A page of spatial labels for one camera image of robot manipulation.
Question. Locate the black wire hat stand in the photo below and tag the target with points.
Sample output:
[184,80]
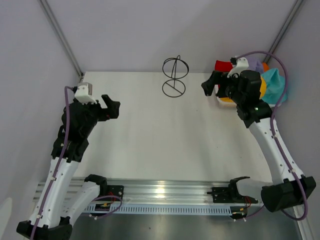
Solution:
[172,78]

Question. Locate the orange bucket hat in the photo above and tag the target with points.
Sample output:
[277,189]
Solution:
[265,67]

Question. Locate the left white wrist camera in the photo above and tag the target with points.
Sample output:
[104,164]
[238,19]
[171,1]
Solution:
[84,92]

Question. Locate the white slotted cable duct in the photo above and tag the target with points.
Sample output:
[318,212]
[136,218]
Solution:
[166,209]

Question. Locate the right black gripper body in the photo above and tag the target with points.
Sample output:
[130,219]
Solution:
[227,87]

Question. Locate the red bucket hat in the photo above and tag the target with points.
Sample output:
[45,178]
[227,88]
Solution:
[223,66]

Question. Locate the right aluminium corner post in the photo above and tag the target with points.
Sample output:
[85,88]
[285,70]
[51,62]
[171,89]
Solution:
[286,25]

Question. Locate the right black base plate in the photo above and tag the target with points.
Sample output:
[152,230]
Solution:
[229,195]

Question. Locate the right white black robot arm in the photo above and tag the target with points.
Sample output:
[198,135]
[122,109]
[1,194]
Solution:
[289,187]

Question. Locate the left aluminium corner post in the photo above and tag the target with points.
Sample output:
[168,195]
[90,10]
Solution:
[57,30]

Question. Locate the lavender bucket hat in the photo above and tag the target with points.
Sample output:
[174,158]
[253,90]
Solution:
[250,63]

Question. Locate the yellow bucket hat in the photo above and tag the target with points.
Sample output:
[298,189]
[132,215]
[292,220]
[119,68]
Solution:
[263,87]

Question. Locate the white plastic basket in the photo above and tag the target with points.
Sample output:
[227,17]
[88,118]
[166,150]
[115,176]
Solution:
[225,102]

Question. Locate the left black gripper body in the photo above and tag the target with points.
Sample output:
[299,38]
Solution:
[95,113]

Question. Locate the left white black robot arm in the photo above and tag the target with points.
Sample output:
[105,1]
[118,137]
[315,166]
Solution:
[53,218]

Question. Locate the teal bucket hat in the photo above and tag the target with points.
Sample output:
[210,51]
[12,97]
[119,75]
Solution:
[275,84]

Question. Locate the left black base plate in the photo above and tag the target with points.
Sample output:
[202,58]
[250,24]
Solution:
[113,193]

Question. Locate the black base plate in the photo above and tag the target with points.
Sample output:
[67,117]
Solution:
[113,193]
[229,195]

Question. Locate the aluminium corner post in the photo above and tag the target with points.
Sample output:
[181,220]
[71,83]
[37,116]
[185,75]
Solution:
[286,25]
[57,30]

